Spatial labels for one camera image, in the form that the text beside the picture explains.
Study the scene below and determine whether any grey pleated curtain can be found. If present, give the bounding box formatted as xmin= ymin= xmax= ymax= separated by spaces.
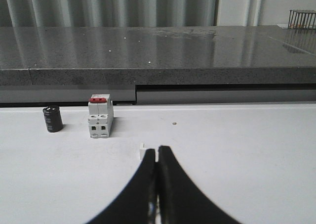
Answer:
xmin=0 ymin=0 xmax=217 ymax=27

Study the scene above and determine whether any black cylindrical capacitor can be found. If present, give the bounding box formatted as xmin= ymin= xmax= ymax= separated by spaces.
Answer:
xmin=42 ymin=105 xmax=63 ymax=133

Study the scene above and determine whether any white half-ring pipe clamp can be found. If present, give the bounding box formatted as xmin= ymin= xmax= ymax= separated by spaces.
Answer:
xmin=139 ymin=142 xmax=158 ymax=162

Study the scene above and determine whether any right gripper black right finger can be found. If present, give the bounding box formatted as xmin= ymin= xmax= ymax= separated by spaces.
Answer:
xmin=158 ymin=146 xmax=239 ymax=224

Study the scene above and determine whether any white circuit breaker red switch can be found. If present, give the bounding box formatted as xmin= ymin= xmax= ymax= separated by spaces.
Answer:
xmin=88 ymin=94 xmax=114 ymax=138

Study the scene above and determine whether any grey stone counter ledge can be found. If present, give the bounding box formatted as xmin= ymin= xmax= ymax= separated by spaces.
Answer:
xmin=0 ymin=26 xmax=316 ymax=86

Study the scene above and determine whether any metal wire rack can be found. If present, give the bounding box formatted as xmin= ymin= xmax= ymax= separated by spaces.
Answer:
xmin=287 ymin=10 xmax=316 ymax=30

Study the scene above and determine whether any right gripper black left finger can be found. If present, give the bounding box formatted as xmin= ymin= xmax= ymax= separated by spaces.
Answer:
xmin=89 ymin=149 xmax=156 ymax=224

